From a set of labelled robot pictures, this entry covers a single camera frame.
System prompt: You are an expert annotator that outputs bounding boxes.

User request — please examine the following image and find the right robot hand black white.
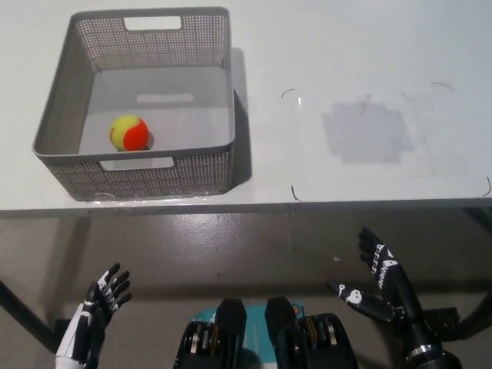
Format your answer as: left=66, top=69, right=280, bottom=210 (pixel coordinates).
left=326, top=226, right=443, bottom=353

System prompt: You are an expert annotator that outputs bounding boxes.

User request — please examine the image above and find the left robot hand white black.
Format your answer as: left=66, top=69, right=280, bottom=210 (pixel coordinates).
left=55, top=263, right=133, bottom=364

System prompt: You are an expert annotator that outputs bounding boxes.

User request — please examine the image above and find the yellow orange tennis ball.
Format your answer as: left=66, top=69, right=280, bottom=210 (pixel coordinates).
left=109, top=115, right=150, bottom=151

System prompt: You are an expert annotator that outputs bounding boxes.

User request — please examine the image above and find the black metal table leg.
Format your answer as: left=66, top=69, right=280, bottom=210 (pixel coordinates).
left=0, top=278, right=78, bottom=353
left=437, top=295, right=492, bottom=341

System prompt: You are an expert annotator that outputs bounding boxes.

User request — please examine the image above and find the clear tape strip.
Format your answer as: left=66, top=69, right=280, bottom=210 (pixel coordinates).
left=91, top=190, right=216, bottom=204

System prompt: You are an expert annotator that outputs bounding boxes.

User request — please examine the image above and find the black teal robot torso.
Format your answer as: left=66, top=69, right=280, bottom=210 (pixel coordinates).
left=171, top=297, right=361, bottom=369

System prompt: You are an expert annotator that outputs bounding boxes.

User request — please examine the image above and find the grey perforated plastic basket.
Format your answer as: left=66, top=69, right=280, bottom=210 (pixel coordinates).
left=32, top=5, right=236, bottom=201

